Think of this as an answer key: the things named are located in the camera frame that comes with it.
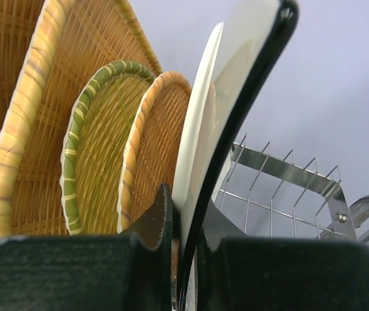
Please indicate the steel two-tier dish rack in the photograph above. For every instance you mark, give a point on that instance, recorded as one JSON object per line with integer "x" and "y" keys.
{"x": 264, "y": 195}

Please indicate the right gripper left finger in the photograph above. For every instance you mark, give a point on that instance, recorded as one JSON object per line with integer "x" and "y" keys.
{"x": 128, "y": 271}

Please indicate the green wicker plate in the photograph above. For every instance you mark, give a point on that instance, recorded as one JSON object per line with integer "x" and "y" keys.
{"x": 92, "y": 153}

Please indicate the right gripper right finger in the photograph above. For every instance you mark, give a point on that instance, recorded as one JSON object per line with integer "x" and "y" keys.
{"x": 238, "y": 272}

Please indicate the white black-rimmed square plate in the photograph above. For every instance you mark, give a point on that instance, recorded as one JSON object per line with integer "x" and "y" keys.
{"x": 239, "y": 55}

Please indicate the orange wicker plate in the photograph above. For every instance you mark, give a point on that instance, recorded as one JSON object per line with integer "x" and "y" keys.
{"x": 151, "y": 150}

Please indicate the large woven wicker plate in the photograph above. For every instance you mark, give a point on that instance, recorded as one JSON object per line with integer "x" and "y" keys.
{"x": 70, "y": 42}

